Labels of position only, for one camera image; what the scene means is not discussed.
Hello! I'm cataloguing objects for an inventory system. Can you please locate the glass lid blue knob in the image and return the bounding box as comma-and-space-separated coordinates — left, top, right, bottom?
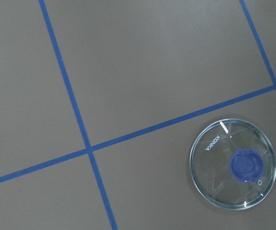
189, 118, 276, 210

